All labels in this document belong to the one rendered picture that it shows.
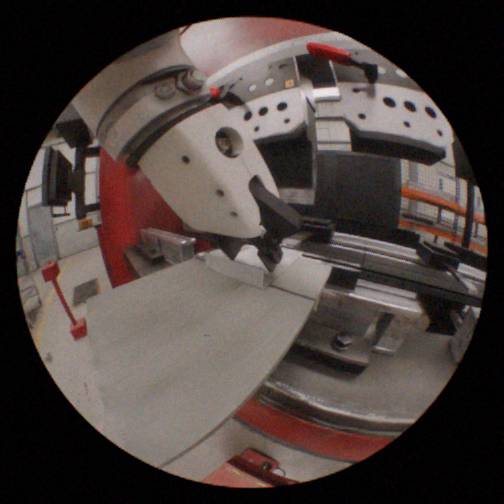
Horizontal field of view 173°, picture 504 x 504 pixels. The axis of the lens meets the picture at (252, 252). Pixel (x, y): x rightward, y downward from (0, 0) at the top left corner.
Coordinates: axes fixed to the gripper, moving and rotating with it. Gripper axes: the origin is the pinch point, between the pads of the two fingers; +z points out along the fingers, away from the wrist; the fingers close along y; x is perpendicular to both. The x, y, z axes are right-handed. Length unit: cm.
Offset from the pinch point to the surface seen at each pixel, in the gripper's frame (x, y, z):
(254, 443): 76, -12, 69
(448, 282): -18, -49, 26
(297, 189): -10.8, -2.9, -0.9
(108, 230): 12, 85, -7
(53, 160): 8, 102, -70
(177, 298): 9.1, 0.9, -4.7
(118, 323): 13.8, 1.4, -8.7
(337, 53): -16.7, -11.8, -18.9
